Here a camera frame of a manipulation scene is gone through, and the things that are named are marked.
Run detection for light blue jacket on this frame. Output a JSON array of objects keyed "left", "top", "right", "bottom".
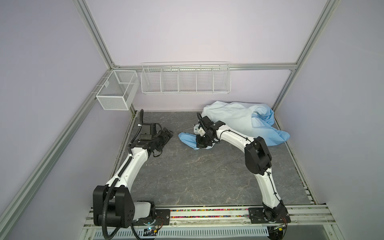
[{"left": 178, "top": 100, "right": 291, "bottom": 151}]

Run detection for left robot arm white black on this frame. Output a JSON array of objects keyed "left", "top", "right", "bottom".
[{"left": 93, "top": 128, "right": 173, "bottom": 240}]

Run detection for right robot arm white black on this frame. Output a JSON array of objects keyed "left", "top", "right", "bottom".
[{"left": 195, "top": 117, "right": 290, "bottom": 224}]

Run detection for white mesh box basket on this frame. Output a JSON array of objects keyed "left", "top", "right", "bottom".
[{"left": 96, "top": 70, "right": 140, "bottom": 111}]

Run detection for small green circuit board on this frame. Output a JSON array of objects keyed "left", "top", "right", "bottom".
[{"left": 143, "top": 228, "right": 159, "bottom": 237}]

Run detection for white vent grille strip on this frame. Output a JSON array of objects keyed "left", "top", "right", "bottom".
[{"left": 92, "top": 226, "right": 270, "bottom": 240}]

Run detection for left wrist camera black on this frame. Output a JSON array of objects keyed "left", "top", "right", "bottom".
[{"left": 140, "top": 123, "right": 157, "bottom": 141}]

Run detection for white wire shelf basket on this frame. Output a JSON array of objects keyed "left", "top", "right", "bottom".
[{"left": 141, "top": 62, "right": 232, "bottom": 95}]

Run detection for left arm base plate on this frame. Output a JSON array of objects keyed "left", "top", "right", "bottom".
[{"left": 133, "top": 209, "right": 171, "bottom": 226}]

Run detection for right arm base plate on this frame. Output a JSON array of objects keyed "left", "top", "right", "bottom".
[{"left": 248, "top": 207, "right": 291, "bottom": 224}]

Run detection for aluminium mounting rail front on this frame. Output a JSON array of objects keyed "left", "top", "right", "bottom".
[{"left": 83, "top": 205, "right": 336, "bottom": 230}]

